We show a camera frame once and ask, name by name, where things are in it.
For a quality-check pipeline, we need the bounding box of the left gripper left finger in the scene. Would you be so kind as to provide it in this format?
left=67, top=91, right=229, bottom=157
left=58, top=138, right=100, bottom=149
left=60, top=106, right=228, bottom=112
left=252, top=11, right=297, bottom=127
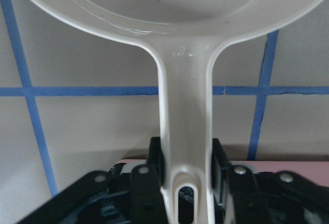
left=23, top=137, right=167, bottom=223

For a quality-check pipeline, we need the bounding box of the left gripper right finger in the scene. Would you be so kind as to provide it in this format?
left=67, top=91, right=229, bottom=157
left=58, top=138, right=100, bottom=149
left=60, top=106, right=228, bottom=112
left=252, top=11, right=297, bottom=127
left=211, top=139, right=328, bottom=223

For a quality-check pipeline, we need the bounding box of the white plastic dustpan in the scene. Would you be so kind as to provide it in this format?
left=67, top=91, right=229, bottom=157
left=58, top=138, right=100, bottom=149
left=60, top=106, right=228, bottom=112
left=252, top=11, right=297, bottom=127
left=31, top=0, right=323, bottom=223

